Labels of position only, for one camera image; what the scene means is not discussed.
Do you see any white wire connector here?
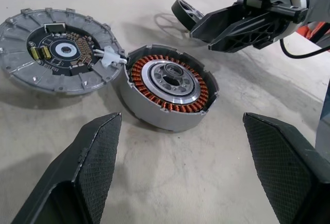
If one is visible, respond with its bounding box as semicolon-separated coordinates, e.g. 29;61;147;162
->
94;46;128;68

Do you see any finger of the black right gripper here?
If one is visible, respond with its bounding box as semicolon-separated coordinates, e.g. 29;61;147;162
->
190;2;248;39
208;13;283;54

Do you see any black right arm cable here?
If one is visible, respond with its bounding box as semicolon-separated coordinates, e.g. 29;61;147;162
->
279;38;330;59

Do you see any grey motor lid with circuit board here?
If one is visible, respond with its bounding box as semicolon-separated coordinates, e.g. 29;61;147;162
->
0;7;126;96

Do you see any black spoked rotor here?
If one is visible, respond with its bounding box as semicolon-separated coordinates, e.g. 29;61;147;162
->
171;0;206;33

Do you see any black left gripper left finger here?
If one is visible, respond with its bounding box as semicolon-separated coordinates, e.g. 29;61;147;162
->
11;112;122;224

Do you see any grey motor housing with copper windings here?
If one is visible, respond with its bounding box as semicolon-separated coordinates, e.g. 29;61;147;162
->
120;43;220;134

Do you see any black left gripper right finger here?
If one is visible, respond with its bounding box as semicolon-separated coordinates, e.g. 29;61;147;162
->
243;112;330;224

